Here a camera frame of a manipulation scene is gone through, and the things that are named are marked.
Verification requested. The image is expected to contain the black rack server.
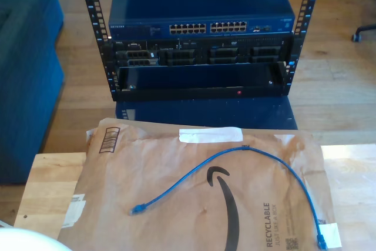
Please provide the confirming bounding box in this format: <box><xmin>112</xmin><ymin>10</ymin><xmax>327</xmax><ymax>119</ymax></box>
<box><xmin>113</xmin><ymin>36</ymin><xmax>294</xmax><ymax>66</ymax></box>

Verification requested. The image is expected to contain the blue network cable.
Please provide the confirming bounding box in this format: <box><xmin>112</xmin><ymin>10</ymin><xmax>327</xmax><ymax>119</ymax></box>
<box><xmin>129</xmin><ymin>145</ymin><xmax>328</xmax><ymax>249</ymax></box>

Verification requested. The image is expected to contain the black rack frame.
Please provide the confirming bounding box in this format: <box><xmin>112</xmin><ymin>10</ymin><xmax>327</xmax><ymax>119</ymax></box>
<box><xmin>79</xmin><ymin>0</ymin><xmax>325</xmax><ymax>102</ymax></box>

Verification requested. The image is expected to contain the blue sofa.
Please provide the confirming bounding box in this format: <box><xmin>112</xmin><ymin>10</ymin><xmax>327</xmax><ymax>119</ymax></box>
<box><xmin>0</xmin><ymin>0</ymin><xmax>65</xmax><ymax>186</ymax></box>

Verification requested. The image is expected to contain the brown paper mailer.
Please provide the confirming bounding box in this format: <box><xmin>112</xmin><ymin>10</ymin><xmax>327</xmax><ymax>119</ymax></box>
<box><xmin>56</xmin><ymin>117</ymin><xmax>343</xmax><ymax>251</ymax></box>

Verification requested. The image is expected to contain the black office chair base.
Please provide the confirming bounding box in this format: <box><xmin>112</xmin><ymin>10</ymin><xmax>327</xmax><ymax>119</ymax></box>
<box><xmin>351</xmin><ymin>0</ymin><xmax>376</xmax><ymax>43</ymax></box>

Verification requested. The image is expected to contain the glossy blue base panel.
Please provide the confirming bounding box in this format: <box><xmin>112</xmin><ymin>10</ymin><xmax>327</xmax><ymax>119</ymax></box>
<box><xmin>115</xmin><ymin>98</ymin><xmax>298</xmax><ymax>130</ymax></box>

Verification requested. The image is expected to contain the black open rack tray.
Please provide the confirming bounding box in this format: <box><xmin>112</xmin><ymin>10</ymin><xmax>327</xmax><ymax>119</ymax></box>
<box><xmin>113</xmin><ymin>61</ymin><xmax>290</xmax><ymax>102</ymax></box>

